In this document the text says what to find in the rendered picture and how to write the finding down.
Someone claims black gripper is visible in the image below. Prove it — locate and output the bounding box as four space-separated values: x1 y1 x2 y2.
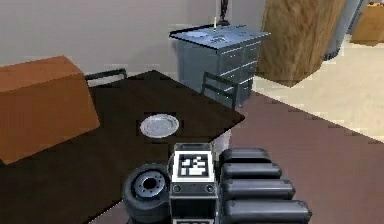
122 162 173 224

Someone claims dark brown dining table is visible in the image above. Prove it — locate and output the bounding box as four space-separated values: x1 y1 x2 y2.
0 69 246 224

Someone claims black dining chair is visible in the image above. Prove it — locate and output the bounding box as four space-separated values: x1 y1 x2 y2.
201 71 240 111
84 67 129 88

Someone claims silver round plate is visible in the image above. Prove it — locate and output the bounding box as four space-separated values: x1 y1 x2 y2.
139 113 180 139

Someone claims orange brown box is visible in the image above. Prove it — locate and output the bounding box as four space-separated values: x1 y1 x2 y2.
0 55 101 165

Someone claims blue grey drawer chest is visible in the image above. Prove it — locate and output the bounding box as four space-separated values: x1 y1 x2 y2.
168 23 272 108

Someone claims black slim statuette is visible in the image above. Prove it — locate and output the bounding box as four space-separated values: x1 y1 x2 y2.
217 0 231 26

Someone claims brown wooden cabinet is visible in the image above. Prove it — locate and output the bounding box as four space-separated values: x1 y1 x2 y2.
350 2 384 44

